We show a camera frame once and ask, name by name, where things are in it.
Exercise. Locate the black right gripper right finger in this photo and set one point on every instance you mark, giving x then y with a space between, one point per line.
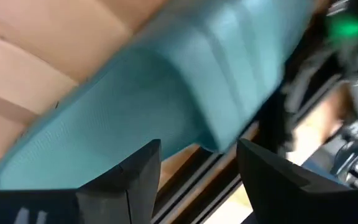
291 196

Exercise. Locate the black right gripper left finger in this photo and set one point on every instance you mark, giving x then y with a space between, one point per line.
110 199

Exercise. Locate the green rubber slide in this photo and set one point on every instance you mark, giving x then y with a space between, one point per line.
154 109

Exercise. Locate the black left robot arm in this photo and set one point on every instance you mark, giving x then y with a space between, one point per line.
346 29

